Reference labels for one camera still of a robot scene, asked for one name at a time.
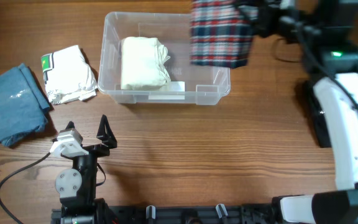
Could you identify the plaid cloth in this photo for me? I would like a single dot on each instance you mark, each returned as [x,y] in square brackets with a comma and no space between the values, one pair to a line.
[221,32]

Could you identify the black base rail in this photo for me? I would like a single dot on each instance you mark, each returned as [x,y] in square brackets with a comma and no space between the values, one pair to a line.
[244,214]

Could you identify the blue folded cloth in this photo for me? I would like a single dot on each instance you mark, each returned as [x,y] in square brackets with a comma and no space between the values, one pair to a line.
[23,107]

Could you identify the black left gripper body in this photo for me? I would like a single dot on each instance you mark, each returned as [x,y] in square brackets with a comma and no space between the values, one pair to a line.
[98,150]

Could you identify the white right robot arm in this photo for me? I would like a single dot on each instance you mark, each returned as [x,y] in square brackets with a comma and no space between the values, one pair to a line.
[331,60]

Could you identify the white printed folded t-shirt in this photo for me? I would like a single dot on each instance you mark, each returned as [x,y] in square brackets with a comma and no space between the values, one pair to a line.
[67,76]

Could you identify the cream cloth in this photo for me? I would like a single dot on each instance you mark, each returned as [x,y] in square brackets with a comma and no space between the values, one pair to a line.
[143,64]

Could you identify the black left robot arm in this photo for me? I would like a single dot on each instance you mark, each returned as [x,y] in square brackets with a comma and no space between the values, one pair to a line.
[77,185]

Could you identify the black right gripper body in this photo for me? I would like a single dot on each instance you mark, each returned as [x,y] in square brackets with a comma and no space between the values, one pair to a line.
[268,20]

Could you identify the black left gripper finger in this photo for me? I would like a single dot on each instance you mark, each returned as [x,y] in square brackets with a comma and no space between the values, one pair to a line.
[70,125]
[105,134]

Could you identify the clear plastic storage container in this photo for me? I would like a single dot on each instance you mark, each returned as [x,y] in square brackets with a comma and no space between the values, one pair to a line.
[200,85]

